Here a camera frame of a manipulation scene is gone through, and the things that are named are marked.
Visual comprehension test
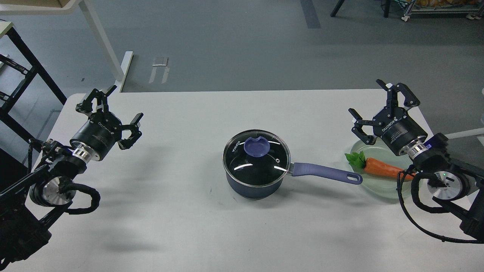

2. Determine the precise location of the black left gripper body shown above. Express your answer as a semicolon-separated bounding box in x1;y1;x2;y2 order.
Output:
70;112;121;161

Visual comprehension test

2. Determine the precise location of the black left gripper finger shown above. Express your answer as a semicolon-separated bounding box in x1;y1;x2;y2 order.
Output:
76;85;117;116
116;113;144;150

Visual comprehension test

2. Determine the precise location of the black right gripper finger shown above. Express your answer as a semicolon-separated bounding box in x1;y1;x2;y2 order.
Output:
375;79;421;111
348;108;379;145

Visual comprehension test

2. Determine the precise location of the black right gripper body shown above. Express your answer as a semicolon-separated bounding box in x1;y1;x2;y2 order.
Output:
372;107;428;159

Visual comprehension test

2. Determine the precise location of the glass lid with blue knob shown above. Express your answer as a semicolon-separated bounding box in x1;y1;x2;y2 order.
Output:
222;129;290;187

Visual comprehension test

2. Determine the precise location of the blue saucepan with handle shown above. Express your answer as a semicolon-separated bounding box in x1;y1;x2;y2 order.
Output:
222;129;363;199

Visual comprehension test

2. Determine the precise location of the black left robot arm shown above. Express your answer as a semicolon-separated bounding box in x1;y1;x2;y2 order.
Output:
0;85;143;270

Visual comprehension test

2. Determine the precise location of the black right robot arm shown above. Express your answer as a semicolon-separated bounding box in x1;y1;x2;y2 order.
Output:
349;79;483;244

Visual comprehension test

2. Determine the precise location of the orange toy carrot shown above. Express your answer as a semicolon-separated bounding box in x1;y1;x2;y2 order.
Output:
344;151;404;179

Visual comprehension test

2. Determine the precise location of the pale green plate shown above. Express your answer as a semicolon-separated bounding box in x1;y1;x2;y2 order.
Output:
350;138;413;202

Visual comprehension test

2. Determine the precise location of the black metal rack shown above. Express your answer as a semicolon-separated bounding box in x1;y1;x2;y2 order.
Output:
0;21;67;144

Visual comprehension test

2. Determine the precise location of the wheeled cart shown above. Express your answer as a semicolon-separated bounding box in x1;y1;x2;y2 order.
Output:
401;0;484;22

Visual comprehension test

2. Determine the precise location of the black furniture leg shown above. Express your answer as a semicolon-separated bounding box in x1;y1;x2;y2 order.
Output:
330;0;345;17

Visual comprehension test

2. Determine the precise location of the white table leg frame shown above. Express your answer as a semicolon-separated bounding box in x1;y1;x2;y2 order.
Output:
0;0;134;93

